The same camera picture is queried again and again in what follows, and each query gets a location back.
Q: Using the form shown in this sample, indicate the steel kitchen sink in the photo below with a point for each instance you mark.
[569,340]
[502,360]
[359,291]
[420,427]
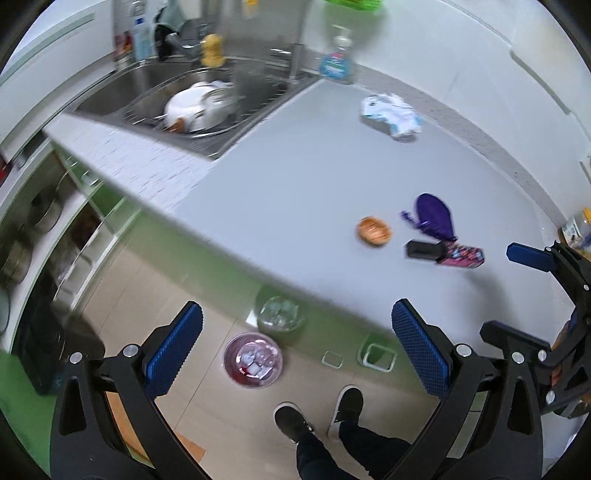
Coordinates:
[107,101]

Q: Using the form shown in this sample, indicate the yellow sponge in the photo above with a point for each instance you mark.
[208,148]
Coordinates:
[211,51]

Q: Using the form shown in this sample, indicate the pink round trash bin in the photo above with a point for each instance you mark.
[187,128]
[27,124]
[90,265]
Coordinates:
[253,360]

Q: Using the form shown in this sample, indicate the purple drawstring pouch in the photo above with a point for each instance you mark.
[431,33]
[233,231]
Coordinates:
[433,219]

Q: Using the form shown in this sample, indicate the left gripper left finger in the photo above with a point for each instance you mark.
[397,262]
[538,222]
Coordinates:
[85,443]

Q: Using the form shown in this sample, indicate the black pink wrapper pack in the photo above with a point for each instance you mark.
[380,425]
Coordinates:
[446,253]

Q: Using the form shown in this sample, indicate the wire dish rack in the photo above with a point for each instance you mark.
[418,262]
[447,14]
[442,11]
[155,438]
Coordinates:
[256,89]

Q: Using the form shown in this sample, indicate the white blue plastic bag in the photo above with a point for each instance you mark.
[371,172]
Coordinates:
[393,115]

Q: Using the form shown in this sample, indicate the left black shoe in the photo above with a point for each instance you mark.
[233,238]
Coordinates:
[291,422]

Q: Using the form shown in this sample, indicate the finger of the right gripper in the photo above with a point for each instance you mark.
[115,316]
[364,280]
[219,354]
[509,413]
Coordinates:
[542,260]
[511,341]

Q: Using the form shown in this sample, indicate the white plate in sink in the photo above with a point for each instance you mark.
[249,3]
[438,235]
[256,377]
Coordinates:
[200,107]

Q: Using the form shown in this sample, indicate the orange floor mat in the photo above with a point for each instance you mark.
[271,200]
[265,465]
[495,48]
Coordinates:
[142,439]

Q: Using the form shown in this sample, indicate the soap dispenser bottle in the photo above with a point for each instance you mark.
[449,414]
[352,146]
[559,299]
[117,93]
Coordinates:
[337,65]

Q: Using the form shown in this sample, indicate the right black shoe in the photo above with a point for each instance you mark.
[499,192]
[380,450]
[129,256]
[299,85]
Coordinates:
[349,407]

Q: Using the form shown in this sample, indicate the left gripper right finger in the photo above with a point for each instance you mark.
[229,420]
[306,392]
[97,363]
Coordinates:
[507,441]

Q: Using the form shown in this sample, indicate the steel faucet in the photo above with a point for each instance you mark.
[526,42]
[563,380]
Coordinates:
[293,53]

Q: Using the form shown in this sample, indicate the dark trouser leg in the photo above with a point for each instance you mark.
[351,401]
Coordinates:
[371,452]

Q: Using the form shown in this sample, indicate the black shoe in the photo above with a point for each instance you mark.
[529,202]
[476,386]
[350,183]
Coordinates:
[349,407]
[291,422]

